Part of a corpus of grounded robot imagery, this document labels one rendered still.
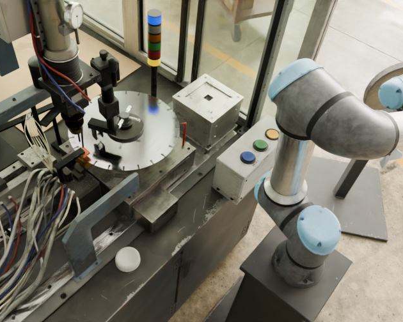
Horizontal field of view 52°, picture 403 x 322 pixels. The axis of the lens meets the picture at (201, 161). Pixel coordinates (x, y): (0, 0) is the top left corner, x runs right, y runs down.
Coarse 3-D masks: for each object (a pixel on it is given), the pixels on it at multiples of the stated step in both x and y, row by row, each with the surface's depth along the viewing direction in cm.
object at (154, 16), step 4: (148, 12) 129; (152, 12) 129; (156, 12) 129; (160, 12) 130; (148, 16) 128; (152, 16) 128; (156, 16) 128; (160, 16) 128; (148, 20) 130; (152, 20) 129; (156, 20) 129; (160, 20) 130; (152, 24) 130; (156, 24) 130
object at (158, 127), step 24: (96, 96) 133; (120, 96) 134; (144, 96) 135; (144, 120) 128; (168, 120) 129; (72, 144) 120; (96, 144) 120; (120, 144) 121; (144, 144) 122; (168, 144) 123; (120, 168) 116
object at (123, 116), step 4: (128, 108) 124; (120, 112) 122; (124, 112) 122; (128, 112) 123; (116, 116) 122; (120, 116) 121; (124, 116) 121; (128, 116) 121; (120, 120) 121; (124, 120) 121; (128, 120) 122; (132, 120) 122; (136, 120) 122; (120, 124) 120; (124, 124) 123
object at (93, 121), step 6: (90, 120) 116; (96, 120) 116; (108, 120) 112; (114, 120) 113; (90, 126) 116; (96, 126) 115; (102, 126) 115; (108, 126) 114; (114, 126) 114; (96, 132) 117; (102, 132) 119; (108, 132) 115; (114, 132) 115; (96, 138) 118
